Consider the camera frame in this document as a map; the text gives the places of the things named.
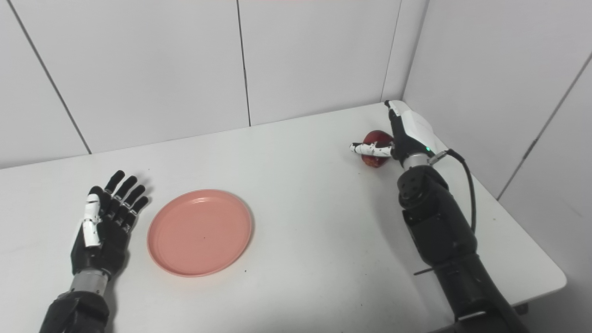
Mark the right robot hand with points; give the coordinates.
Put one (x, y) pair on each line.
(407, 134)

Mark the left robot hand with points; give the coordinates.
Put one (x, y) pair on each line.
(106, 226)

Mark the red apple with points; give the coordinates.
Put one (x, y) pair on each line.
(377, 138)

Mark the pink plate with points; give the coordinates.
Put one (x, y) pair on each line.
(200, 232)

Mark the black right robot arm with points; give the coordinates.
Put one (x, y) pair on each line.
(444, 240)

